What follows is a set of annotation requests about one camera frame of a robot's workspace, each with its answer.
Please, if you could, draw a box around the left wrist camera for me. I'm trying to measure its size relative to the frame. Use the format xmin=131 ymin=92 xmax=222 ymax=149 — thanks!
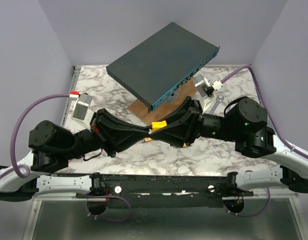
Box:
xmin=70 ymin=93 xmax=94 ymax=130

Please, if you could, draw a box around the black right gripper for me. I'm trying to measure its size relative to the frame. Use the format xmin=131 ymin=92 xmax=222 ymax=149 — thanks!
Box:
xmin=146 ymin=96 xmax=235 ymax=146

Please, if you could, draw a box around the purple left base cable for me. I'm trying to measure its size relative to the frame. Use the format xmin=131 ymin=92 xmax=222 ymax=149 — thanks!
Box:
xmin=86 ymin=194 xmax=132 ymax=221

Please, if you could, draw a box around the wooden board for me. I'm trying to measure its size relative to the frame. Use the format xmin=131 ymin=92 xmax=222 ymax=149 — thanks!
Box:
xmin=127 ymin=77 xmax=198 ymax=125

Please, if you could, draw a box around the dark network switch box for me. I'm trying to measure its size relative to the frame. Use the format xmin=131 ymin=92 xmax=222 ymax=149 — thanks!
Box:
xmin=106 ymin=22 xmax=220 ymax=112

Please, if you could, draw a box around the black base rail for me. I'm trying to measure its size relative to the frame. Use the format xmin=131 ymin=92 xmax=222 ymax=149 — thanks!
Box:
xmin=87 ymin=172 xmax=253 ymax=208

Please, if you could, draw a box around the silver wrench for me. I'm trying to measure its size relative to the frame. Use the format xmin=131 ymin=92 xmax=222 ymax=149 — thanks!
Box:
xmin=209 ymin=95 xmax=225 ymax=115

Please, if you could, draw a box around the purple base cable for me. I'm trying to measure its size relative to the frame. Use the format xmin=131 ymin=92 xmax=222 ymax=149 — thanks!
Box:
xmin=222 ymin=187 xmax=271 ymax=218
xmin=86 ymin=194 xmax=132 ymax=221

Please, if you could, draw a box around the small brass padlock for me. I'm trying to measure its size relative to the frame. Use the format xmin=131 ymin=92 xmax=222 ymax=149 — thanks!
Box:
xmin=140 ymin=137 xmax=152 ymax=143

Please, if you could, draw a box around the yellow padlock with black shackle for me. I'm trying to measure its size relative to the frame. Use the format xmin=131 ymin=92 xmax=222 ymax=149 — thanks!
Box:
xmin=149 ymin=120 xmax=167 ymax=134

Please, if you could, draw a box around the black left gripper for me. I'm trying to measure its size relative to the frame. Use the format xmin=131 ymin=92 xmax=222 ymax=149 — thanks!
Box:
xmin=68 ymin=112 xmax=157 ymax=162

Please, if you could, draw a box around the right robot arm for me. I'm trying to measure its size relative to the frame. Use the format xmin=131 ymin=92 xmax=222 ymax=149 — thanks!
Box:
xmin=150 ymin=96 xmax=308 ymax=196

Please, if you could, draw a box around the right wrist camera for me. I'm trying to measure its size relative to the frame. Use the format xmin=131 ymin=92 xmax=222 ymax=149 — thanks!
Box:
xmin=193 ymin=73 xmax=225 ymax=113

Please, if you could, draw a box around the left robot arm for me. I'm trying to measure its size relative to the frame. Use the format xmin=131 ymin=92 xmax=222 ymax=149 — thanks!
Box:
xmin=0 ymin=108 xmax=152 ymax=202

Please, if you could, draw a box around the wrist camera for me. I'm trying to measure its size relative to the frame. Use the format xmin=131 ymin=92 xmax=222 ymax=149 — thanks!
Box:
xmin=70 ymin=93 xmax=94 ymax=130
xmin=193 ymin=73 xmax=225 ymax=113

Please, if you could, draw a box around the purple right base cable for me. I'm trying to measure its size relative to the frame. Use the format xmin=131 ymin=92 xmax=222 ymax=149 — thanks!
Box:
xmin=222 ymin=187 xmax=271 ymax=218

